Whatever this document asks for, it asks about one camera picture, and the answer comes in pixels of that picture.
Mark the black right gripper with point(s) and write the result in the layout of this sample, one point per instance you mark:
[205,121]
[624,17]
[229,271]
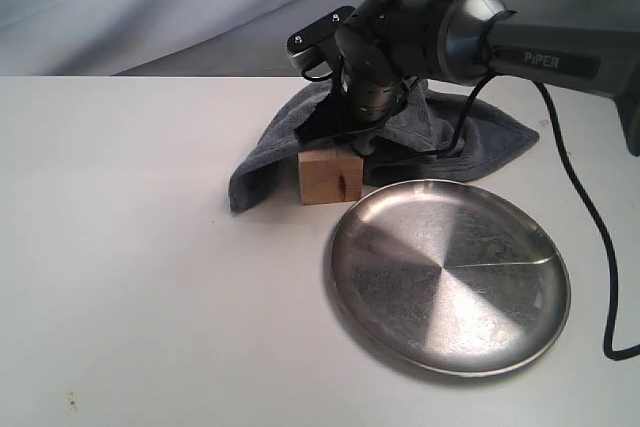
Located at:
[373,86]

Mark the wooden block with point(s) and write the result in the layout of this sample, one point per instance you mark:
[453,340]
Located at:
[329,175]

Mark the grey fleece towel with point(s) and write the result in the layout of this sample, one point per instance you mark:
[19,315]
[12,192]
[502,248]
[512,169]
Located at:
[435,137]

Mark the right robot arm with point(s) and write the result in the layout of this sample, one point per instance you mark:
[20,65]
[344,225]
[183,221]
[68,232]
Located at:
[463,41]

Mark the round steel plate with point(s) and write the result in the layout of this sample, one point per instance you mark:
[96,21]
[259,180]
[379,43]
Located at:
[448,277]

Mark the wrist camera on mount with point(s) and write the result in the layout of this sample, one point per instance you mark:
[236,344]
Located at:
[313,50]

